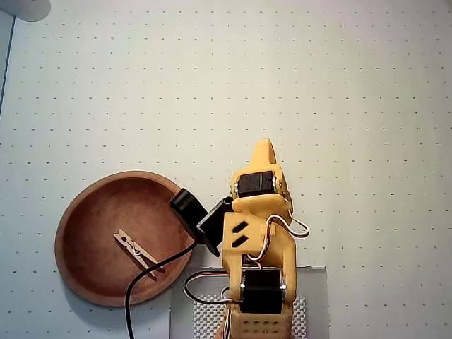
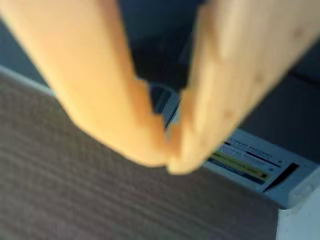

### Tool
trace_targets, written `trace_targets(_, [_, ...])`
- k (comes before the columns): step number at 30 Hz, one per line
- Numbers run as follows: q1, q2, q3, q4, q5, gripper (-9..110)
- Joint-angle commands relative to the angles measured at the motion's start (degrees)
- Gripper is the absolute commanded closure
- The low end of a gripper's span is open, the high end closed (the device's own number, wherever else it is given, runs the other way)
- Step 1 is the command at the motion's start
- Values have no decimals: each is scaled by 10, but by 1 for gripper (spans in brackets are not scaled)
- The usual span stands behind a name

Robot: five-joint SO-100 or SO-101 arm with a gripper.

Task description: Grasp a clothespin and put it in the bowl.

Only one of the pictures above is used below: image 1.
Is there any tricolour servo wire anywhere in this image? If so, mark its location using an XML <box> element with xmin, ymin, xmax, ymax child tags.
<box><xmin>184</xmin><ymin>270</ymin><xmax>244</xmax><ymax>305</ymax></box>
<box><xmin>254</xmin><ymin>215</ymin><xmax>311</xmax><ymax>264</ymax></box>

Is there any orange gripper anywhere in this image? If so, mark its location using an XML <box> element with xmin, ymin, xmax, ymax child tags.
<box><xmin>231</xmin><ymin>138</ymin><xmax>295</xmax><ymax>213</ymax></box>

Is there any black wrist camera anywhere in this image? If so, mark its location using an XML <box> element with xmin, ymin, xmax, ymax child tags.
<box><xmin>169</xmin><ymin>189</ymin><xmax>234</xmax><ymax>257</ymax></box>

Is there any grey base plate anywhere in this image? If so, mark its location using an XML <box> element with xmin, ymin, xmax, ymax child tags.
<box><xmin>169</xmin><ymin>266</ymin><xmax>329</xmax><ymax>339</ymax></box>

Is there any round wooden bowl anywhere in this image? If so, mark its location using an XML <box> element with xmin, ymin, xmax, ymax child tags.
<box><xmin>54</xmin><ymin>170</ymin><xmax>197</xmax><ymax>307</ymax></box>

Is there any black camera cable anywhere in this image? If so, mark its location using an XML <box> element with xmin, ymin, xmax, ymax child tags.
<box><xmin>124</xmin><ymin>242</ymin><xmax>197</xmax><ymax>339</ymax></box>

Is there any wooden clothespin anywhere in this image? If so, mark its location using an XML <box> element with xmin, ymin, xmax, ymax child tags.
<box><xmin>112</xmin><ymin>228</ymin><xmax>167</xmax><ymax>282</ymax></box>

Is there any white mesh anti-slip mat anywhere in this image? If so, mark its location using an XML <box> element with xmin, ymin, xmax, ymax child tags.
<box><xmin>192</xmin><ymin>295</ymin><xmax>308</xmax><ymax>339</ymax></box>

